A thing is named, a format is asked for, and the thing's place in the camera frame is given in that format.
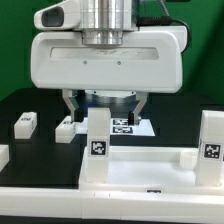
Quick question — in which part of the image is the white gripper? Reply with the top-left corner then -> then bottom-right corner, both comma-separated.
31,26 -> 187,126

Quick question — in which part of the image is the white desk top tray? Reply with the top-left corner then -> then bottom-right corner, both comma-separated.
79,146 -> 224,196

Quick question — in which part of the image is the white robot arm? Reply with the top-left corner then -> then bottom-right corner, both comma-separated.
31,0 -> 190,125

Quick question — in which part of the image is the white fiducial marker sheet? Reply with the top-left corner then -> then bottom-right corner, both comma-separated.
75,118 -> 156,138

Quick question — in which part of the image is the white left fence block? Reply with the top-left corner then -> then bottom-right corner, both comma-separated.
0,145 -> 9,172

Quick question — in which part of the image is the white front fence bar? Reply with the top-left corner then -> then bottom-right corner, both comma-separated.
0,187 -> 224,224

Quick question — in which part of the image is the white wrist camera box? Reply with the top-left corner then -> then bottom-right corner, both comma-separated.
34,0 -> 81,30

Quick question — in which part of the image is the grey corrugated wrist cable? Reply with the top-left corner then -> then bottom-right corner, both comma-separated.
138,0 -> 191,53

